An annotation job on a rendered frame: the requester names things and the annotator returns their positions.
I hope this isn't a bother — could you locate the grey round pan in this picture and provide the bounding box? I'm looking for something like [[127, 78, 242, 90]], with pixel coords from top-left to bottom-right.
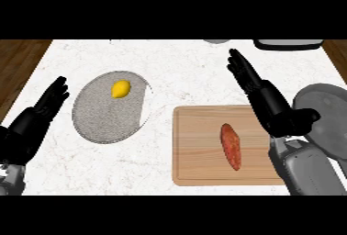
[[291, 83, 347, 177]]

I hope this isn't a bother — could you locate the small grey round object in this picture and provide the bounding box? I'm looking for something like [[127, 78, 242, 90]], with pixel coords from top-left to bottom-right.
[[202, 39, 232, 45]]

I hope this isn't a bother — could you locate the orange sweet potato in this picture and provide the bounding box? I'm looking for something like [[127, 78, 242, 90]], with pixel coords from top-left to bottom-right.
[[220, 122, 242, 172]]

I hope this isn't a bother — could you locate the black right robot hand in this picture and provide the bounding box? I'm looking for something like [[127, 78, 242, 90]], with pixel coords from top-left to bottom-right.
[[226, 48, 322, 140]]

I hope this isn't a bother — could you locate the dark grey appliance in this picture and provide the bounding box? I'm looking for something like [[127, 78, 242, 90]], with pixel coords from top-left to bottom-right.
[[253, 39, 325, 51]]

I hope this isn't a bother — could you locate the yellow lemon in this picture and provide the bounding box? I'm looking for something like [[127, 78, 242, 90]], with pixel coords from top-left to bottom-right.
[[109, 79, 133, 99]]

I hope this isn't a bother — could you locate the grey speckled oval plate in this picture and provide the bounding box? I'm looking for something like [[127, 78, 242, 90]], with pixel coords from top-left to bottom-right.
[[71, 70, 155, 145]]

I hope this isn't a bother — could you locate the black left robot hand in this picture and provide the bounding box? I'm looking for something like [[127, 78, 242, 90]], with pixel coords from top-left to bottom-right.
[[0, 75, 73, 166]]

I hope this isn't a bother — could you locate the pale wooden cutting board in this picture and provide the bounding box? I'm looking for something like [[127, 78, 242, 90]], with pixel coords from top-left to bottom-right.
[[171, 105, 288, 187]]

